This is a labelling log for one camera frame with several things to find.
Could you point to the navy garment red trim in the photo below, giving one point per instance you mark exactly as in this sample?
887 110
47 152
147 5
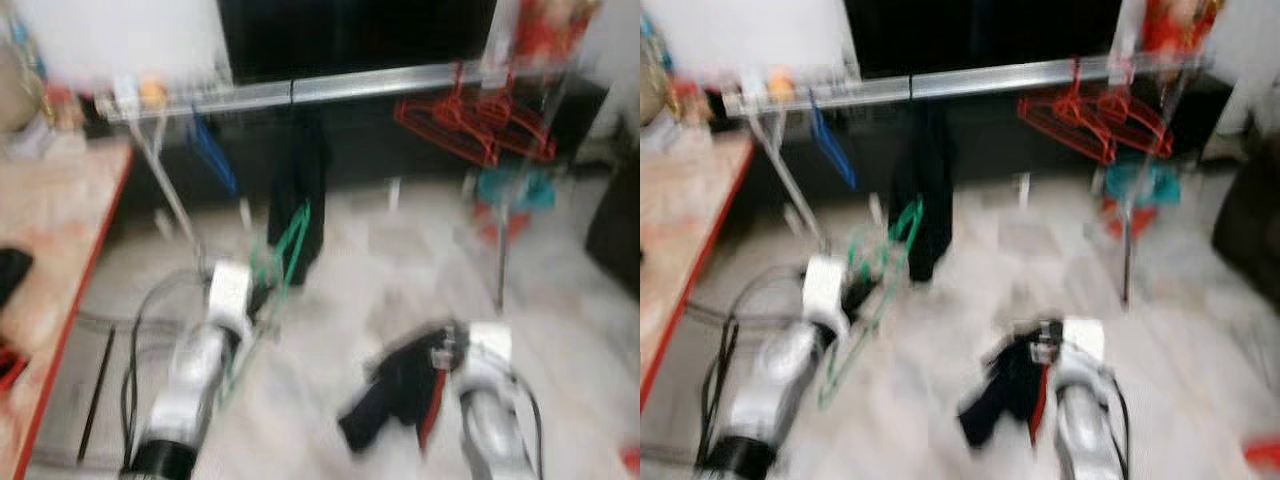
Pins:
395 385
1005 390

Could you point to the green plastic hanger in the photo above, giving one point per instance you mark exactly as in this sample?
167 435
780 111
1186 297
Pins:
295 232
905 230

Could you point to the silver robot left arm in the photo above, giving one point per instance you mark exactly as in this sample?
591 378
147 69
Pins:
790 390
185 390

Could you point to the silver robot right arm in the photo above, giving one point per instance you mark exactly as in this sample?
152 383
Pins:
490 420
1085 420

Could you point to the blue plastic hanger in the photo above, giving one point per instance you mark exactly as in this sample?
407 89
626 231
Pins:
835 150
215 160

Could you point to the black hanger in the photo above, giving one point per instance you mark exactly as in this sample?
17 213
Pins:
292 92

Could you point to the red plastic hanger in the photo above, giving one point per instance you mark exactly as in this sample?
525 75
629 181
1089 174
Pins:
520 125
1140 120
1065 120
440 125

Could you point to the black t-shirt green print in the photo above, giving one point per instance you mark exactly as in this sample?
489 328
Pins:
925 190
300 190

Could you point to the orange bin teal bag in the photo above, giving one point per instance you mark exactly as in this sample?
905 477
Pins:
1140 185
510 190

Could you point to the black television console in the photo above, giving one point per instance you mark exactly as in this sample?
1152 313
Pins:
1000 150
370 150

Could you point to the marble table red edge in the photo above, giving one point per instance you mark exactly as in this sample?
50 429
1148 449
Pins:
680 220
50 220

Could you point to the black garment red stripes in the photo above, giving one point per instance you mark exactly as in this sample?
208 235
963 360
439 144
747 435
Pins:
12 275

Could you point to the silver metal clothes rack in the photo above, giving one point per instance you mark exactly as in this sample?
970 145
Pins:
1000 78
380 83

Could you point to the black flat television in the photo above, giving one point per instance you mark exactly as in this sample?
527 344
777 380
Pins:
980 40
350 40

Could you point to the red festive decoration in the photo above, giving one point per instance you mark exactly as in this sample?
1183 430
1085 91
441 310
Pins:
1180 25
550 30

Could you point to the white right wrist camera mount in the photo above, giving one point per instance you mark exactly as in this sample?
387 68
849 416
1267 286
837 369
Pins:
490 340
1085 338

